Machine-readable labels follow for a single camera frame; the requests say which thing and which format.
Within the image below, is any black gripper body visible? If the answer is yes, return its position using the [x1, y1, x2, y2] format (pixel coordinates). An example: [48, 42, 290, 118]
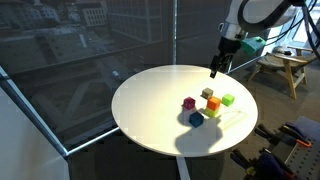
[214, 36, 243, 73]

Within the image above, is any orange building block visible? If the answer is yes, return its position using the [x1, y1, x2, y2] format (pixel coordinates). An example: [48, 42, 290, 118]
[206, 95, 222, 112]

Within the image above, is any grey building block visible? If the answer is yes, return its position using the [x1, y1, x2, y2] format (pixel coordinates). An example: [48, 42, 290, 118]
[200, 87, 214, 100]

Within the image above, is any green building block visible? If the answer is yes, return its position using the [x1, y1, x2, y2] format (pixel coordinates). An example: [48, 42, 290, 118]
[221, 93, 235, 107]

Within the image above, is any magenta building block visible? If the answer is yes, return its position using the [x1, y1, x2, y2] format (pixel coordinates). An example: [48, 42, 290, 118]
[182, 96, 197, 111]

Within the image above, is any yellow-green building block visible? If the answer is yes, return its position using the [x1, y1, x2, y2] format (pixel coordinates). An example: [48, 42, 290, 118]
[204, 107, 220, 118]

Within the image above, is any blue building block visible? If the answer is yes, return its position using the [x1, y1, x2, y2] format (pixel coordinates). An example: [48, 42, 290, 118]
[188, 111, 205, 128]

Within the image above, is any wooden chair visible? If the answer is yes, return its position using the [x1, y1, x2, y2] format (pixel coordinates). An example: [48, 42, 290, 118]
[248, 44, 318, 100]

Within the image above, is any black clamp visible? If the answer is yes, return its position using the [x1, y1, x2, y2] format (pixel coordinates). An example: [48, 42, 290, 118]
[254, 123, 284, 145]

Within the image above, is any blue cloth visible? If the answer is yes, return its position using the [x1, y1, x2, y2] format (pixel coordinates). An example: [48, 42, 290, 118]
[285, 115, 320, 143]

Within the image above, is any clamp with orange tip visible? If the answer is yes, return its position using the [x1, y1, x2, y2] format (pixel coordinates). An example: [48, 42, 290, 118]
[279, 122, 313, 148]

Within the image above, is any perforated metal board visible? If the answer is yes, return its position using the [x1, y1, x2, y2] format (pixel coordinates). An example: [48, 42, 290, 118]
[271, 139, 320, 180]

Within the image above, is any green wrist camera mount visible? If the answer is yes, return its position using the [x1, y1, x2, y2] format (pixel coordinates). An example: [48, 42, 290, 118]
[240, 36, 267, 56]

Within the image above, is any silver window frame post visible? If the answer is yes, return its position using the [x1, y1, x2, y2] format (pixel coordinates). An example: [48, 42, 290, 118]
[172, 0, 179, 66]

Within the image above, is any blue-handled clamp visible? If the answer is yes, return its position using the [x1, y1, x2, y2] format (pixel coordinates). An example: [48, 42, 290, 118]
[229, 148, 298, 180]

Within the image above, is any silver window sill frame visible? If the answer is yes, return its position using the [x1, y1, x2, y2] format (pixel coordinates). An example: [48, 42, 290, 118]
[0, 66, 122, 158]

